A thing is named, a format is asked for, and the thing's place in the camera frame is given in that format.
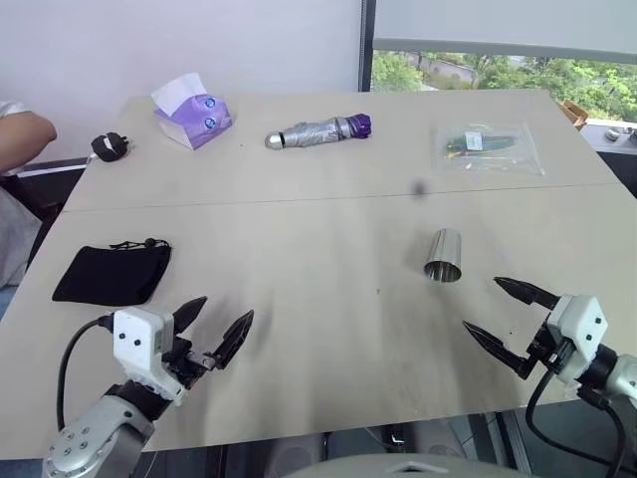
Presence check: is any person's light grey clothing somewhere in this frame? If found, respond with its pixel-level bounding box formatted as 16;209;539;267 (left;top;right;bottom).
0;186;44;289

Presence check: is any folded silver purple umbrella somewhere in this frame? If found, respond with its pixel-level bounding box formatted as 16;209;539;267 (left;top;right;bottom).
264;113;374;150

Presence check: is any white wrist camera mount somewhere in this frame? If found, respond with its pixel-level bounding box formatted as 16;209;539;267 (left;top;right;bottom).
111;307;185;403
544;294;609;384

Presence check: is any black side desk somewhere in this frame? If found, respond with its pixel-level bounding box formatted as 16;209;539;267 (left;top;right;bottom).
0;156;91;221

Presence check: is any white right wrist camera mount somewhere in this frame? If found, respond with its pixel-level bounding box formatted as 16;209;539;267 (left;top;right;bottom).
544;294;609;384

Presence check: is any black drawstring pouch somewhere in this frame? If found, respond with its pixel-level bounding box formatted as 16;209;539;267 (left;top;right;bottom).
51;238;173;306

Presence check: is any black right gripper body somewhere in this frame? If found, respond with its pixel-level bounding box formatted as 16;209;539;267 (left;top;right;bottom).
527;320;574;373

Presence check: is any stainless steel cup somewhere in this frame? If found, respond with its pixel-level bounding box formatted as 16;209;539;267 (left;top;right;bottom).
423;227;464;284

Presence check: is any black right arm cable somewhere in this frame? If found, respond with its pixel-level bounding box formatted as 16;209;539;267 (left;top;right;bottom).
525;365;629;478

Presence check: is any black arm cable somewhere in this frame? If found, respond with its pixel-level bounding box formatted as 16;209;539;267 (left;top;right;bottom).
56;316;116;432
525;365;629;478

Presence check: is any black power adapter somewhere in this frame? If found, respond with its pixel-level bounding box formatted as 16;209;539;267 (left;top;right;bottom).
90;130;136;164

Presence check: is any clear plastic zip bag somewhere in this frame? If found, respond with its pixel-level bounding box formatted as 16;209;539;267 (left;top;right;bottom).
430;122;546;177

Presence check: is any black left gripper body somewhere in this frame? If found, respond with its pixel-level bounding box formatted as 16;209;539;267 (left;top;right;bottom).
162;335;220;391

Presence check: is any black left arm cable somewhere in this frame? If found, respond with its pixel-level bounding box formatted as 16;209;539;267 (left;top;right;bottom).
56;316;116;432

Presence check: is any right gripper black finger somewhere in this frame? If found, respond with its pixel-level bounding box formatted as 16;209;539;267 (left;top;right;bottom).
462;320;537;381
493;276;562;312

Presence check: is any brown cardboard box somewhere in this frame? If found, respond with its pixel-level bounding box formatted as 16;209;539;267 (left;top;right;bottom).
557;99;591;133

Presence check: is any dark window frame post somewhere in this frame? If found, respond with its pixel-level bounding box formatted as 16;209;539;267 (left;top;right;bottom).
358;0;376;94

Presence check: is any grey robot torso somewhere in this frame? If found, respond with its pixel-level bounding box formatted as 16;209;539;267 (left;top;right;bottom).
281;450;517;478

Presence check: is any white window roller blind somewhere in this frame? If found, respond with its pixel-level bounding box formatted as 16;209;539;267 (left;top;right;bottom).
372;0;637;65

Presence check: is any purple tissue box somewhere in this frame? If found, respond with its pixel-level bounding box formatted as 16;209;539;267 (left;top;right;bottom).
150;72;235;152

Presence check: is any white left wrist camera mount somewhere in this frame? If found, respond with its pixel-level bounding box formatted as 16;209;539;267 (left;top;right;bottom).
111;307;185;403

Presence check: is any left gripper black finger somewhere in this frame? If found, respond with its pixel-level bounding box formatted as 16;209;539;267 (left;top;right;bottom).
213;309;255;370
171;296;209;335

